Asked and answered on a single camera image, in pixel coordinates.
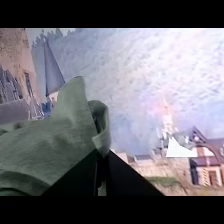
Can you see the pale grey garment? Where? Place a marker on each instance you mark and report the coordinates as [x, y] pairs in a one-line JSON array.
[[43, 150]]

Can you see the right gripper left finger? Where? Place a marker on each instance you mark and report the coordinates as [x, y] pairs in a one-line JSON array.
[[81, 180]]

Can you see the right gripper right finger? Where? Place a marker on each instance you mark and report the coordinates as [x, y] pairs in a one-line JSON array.
[[125, 180]]

